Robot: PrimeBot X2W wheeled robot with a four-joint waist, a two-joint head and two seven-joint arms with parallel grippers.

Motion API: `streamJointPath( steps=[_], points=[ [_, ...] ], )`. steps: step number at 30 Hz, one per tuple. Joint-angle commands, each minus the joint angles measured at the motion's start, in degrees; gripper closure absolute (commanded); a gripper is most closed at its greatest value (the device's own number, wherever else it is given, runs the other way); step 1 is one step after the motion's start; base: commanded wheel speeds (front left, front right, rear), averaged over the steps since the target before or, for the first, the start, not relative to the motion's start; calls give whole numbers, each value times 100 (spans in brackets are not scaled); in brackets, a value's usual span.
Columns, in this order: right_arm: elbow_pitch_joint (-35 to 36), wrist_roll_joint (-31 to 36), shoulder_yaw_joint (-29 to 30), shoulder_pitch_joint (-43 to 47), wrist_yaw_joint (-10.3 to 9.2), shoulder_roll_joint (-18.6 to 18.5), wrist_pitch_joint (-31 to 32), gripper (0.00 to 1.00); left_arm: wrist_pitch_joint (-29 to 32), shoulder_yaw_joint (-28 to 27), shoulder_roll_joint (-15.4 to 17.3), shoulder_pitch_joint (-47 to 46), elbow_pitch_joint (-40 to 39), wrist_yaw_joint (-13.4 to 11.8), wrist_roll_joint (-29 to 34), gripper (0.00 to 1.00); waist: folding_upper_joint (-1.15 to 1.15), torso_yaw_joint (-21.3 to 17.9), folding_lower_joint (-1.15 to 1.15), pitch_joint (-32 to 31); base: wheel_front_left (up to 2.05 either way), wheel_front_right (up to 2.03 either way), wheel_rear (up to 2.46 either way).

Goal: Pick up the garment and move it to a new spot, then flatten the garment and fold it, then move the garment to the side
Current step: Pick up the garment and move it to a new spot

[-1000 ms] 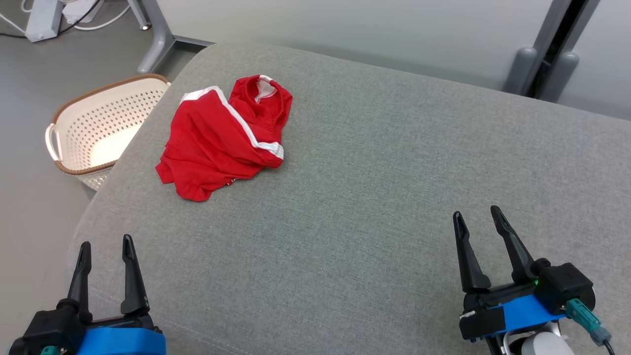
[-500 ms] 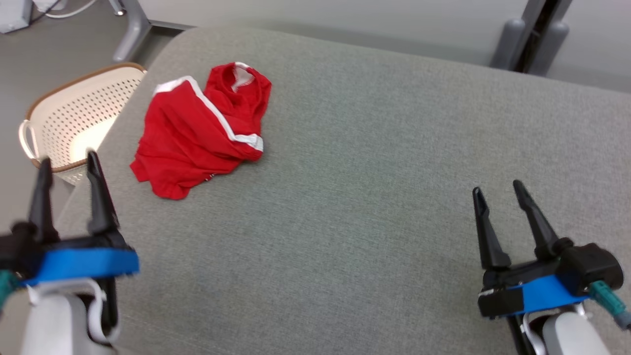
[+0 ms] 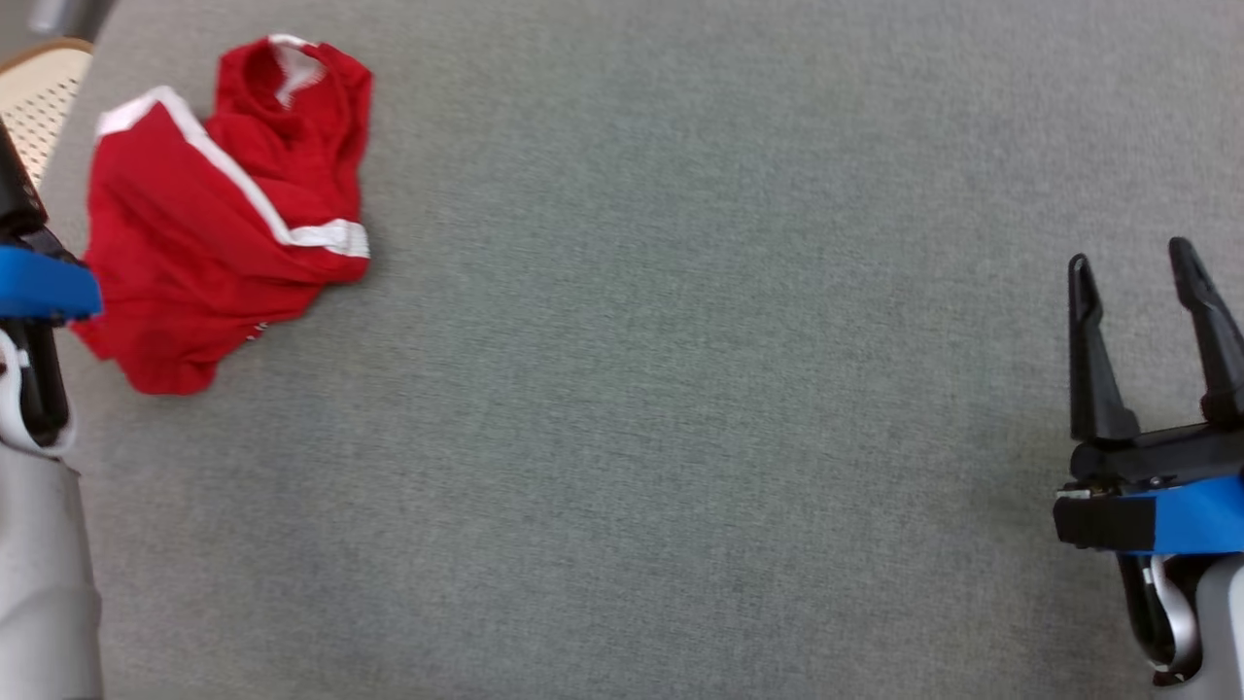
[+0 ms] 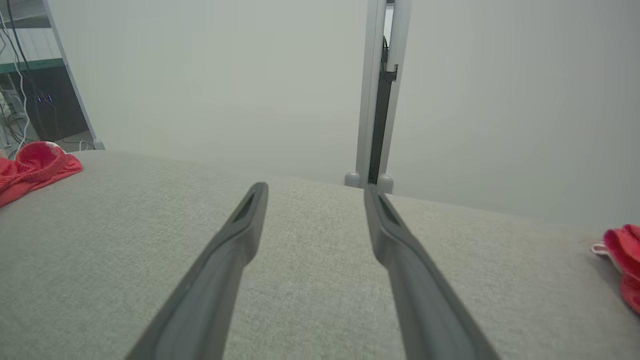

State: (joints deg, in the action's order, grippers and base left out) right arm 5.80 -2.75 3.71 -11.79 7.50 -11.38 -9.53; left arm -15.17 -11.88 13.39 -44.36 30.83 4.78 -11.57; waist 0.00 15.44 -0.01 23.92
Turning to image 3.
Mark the black blue-banded left gripper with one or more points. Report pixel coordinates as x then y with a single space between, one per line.
44 287

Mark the black blue-banded right gripper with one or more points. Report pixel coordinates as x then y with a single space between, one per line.
1166 506

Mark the red shorts with white stripe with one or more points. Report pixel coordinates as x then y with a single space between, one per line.
175 243

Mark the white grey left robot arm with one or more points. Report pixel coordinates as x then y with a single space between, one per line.
39 583

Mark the cane seat wooden chair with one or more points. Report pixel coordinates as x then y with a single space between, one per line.
44 97

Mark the grey fabric padded surface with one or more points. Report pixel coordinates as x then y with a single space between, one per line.
632 389

